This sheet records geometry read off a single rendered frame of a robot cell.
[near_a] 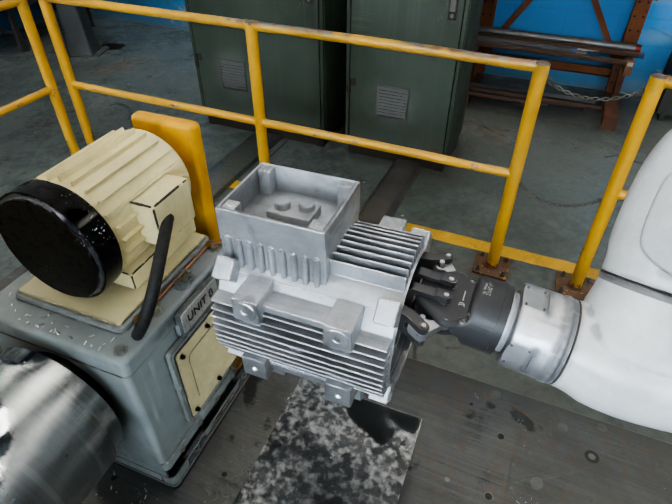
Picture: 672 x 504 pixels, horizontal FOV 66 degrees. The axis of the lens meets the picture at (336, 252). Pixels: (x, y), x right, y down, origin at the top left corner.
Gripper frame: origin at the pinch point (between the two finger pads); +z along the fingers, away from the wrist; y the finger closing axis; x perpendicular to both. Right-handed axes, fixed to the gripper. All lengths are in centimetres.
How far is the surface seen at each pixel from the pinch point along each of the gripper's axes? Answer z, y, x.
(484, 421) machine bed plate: -30, -27, 53
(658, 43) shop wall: -110, -443, 78
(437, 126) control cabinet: 20, -257, 105
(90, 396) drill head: 28.0, 12.1, 29.8
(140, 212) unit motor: 30.9, -7.0, 10.5
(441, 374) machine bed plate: -20, -35, 55
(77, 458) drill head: 24.8, 19.1, 32.7
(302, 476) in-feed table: -2.4, 3.0, 45.1
